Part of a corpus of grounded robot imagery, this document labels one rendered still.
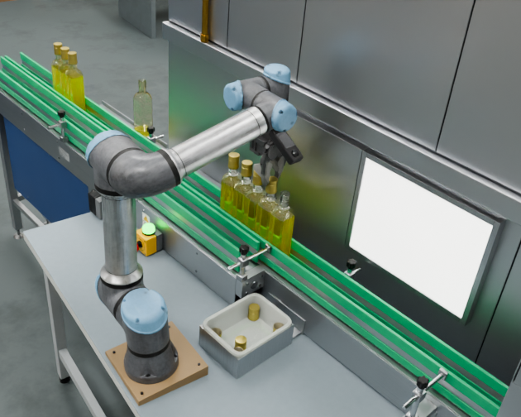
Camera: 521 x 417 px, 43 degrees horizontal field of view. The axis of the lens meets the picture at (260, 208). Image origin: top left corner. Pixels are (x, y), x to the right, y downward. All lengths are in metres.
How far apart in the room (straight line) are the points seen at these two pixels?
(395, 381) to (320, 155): 0.67
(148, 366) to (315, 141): 0.80
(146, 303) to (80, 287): 0.48
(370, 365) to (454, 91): 0.77
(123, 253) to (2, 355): 1.42
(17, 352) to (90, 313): 1.02
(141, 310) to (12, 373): 1.34
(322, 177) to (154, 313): 0.65
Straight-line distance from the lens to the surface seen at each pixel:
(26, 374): 3.01
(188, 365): 1.91
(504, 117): 1.63
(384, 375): 1.90
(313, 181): 2.03
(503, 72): 1.61
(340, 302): 1.90
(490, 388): 1.83
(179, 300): 2.14
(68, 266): 2.30
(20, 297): 3.36
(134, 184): 1.54
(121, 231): 1.73
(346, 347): 1.95
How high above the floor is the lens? 2.20
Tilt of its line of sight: 34 degrees down
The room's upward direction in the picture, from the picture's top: 5 degrees clockwise
